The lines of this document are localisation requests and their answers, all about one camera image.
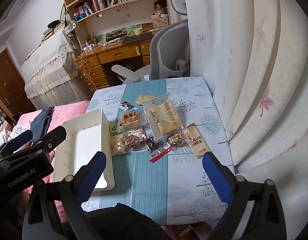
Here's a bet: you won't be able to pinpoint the white plastic bin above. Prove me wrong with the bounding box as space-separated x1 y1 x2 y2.
54 108 115 192

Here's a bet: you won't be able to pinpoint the dark printed box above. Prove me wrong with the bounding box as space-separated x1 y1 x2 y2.
105 27 128 39

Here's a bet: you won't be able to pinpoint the brown bread packet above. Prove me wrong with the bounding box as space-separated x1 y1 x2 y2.
118 107 147 133

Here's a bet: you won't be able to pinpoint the cardboard box with drawings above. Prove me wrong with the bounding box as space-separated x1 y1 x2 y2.
152 17 169 29

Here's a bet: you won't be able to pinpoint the lace covered piano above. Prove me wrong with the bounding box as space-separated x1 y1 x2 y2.
21 29 88 110

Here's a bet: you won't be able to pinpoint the dark desk mat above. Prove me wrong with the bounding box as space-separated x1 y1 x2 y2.
121 33 159 45

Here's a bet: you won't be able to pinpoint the beige biscuit packet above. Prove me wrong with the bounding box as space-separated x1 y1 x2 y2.
183 123 212 158

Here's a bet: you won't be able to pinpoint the stack of books and papers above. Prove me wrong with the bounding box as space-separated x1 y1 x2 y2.
41 20 66 41

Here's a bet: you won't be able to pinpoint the large pale cake packet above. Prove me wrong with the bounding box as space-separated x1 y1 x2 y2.
143 98 185 140

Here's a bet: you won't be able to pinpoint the dark snack packet red edge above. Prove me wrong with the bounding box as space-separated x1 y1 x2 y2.
146 136 174 162

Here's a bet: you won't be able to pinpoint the grey office chair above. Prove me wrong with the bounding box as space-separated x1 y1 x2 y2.
111 0 191 84

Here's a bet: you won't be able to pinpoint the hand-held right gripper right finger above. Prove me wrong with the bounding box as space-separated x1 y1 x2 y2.
202 152 287 240

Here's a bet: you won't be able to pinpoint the folded blue jeans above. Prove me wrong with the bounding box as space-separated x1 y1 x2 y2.
30 107 54 140

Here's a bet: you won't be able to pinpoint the brown haired doll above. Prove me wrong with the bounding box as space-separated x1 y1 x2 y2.
154 0 168 19

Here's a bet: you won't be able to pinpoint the floral fleece blanket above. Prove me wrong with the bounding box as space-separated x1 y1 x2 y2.
0 124 21 144

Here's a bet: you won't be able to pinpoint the pale cookie clear packet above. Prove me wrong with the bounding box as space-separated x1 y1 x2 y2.
110 134 128 155
136 94 156 106

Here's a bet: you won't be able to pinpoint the nut bar clear packet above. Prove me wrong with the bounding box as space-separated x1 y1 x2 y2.
168 131 187 147
122 134 142 148

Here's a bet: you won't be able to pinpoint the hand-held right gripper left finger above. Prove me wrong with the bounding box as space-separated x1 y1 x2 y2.
22 151 112 240

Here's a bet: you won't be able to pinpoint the wooden bookshelf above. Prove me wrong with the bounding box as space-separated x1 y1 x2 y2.
58 0 171 34

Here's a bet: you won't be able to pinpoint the row of colourful books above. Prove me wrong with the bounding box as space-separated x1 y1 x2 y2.
74 2 97 22

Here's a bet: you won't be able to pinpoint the person's black clothing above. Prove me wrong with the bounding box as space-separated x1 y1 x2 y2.
86 202 177 240

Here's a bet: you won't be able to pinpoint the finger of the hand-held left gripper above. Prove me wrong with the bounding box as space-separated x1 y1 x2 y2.
31 126 67 153
5 129 34 153

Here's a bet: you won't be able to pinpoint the small dark chocolate packet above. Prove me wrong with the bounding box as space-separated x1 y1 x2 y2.
118 101 135 111

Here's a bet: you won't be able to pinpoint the wooden desk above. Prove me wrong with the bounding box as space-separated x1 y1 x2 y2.
75 34 154 90

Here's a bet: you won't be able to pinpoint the floral fabric pouch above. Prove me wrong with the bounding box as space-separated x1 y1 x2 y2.
64 20 78 34

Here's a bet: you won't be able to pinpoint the brown wooden door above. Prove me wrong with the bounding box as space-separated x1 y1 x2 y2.
0 49 26 123

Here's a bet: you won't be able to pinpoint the white floral curtain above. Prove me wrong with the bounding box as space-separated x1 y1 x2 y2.
181 0 308 205

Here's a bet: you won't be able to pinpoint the white cable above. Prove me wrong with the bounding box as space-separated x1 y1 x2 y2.
80 45 99 91

